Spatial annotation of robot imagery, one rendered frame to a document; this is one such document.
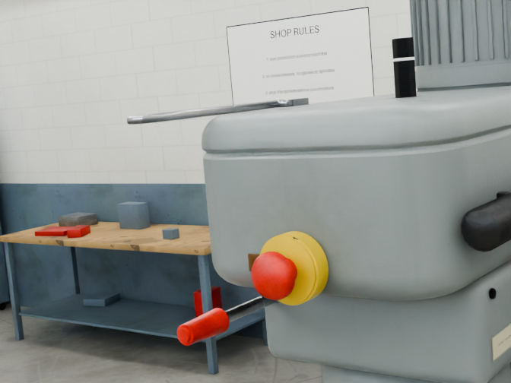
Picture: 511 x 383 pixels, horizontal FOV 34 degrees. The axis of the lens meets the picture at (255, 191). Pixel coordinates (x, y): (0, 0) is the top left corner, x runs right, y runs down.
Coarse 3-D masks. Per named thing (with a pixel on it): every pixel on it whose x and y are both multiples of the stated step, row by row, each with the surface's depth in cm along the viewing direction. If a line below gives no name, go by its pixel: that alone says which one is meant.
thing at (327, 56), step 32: (256, 32) 608; (288, 32) 592; (320, 32) 576; (352, 32) 562; (256, 64) 612; (288, 64) 596; (320, 64) 580; (352, 64) 566; (256, 96) 616; (288, 96) 600; (320, 96) 584; (352, 96) 569
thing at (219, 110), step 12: (204, 108) 80; (216, 108) 80; (228, 108) 81; (240, 108) 83; (252, 108) 84; (264, 108) 86; (132, 120) 73; (144, 120) 72; (156, 120) 73; (168, 120) 75
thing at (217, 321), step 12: (252, 300) 83; (264, 300) 84; (276, 300) 85; (216, 312) 78; (228, 312) 79; (240, 312) 81; (192, 324) 75; (204, 324) 76; (216, 324) 77; (228, 324) 78; (180, 336) 75; (192, 336) 74; (204, 336) 76
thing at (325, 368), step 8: (328, 368) 89; (336, 368) 88; (504, 368) 85; (328, 376) 89; (336, 376) 87; (344, 376) 87; (352, 376) 86; (360, 376) 86; (368, 376) 85; (376, 376) 85; (384, 376) 84; (392, 376) 84; (496, 376) 83; (504, 376) 84
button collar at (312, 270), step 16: (272, 240) 70; (288, 240) 70; (304, 240) 69; (288, 256) 70; (304, 256) 69; (320, 256) 69; (304, 272) 69; (320, 272) 69; (304, 288) 69; (320, 288) 70; (288, 304) 71
